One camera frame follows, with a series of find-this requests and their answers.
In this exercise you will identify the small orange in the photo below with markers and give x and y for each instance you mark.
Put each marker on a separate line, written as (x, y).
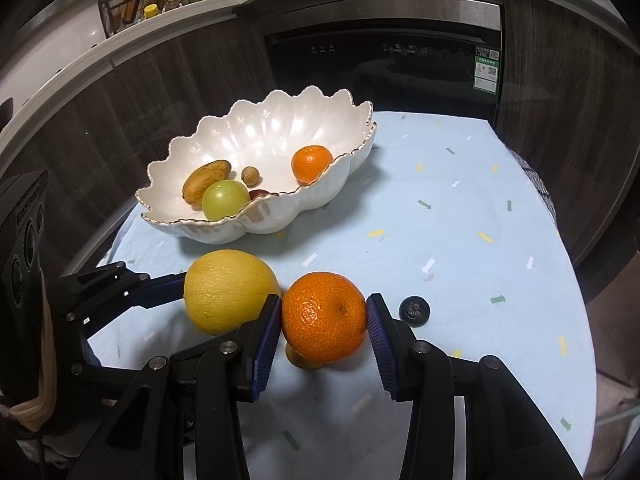
(311, 162)

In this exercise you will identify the small yellowish fruit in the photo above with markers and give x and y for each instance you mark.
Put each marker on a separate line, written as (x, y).
(300, 360)

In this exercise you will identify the light blue patterned tablecloth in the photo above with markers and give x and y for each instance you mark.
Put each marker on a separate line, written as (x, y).
(450, 240)

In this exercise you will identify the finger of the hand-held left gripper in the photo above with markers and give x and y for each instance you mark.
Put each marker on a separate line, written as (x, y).
(110, 372)
(165, 290)

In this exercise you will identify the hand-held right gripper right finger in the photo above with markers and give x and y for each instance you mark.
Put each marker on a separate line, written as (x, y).
(382, 355)

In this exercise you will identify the white scalloped ceramic bowl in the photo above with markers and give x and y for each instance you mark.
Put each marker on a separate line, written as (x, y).
(280, 120)

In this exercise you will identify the small dark wrinkled fruit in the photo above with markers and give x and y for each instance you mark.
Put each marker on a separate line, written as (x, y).
(414, 311)

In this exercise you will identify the large orange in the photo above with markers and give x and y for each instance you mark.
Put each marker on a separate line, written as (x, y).
(322, 315)

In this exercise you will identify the yellow lemon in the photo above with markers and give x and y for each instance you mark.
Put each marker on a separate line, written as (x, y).
(225, 290)

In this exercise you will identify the red date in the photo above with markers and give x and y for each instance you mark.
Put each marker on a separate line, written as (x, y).
(260, 194)

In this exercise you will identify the small brown longan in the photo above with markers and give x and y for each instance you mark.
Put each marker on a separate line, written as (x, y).
(250, 176)

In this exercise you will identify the dark wood cabinet door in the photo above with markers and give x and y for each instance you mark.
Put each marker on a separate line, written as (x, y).
(565, 135)
(175, 90)

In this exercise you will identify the green label sticker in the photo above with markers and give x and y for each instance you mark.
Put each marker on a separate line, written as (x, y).
(486, 70)

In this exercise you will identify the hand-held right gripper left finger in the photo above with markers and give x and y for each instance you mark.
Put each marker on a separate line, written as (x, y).
(265, 355)

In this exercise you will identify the green round fruit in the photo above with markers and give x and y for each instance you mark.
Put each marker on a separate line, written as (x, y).
(225, 200)

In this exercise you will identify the yellow cap bottle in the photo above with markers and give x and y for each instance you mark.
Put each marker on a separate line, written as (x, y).
(150, 11)

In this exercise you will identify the person's left hand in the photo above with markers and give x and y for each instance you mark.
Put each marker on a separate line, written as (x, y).
(32, 415)

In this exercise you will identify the black built-in oven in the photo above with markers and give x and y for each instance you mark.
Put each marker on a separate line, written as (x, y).
(400, 80)

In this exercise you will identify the small yellow-brown mango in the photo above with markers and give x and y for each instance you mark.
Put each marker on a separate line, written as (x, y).
(202, 180)

